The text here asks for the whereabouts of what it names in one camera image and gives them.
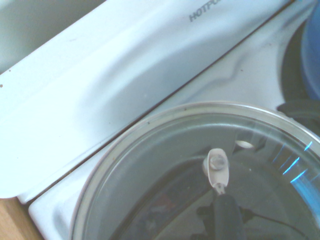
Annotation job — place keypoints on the glass pot lid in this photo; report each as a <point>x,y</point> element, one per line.
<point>175,140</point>

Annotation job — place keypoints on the dark green cooking pot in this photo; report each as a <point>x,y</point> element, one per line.
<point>297,110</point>

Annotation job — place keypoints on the white electric stove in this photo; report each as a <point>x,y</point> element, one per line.
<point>100,62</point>

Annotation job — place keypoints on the small black coil burner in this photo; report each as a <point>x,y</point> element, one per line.
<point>291,75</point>

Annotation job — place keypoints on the blue kettle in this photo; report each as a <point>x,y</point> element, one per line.
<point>313,62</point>

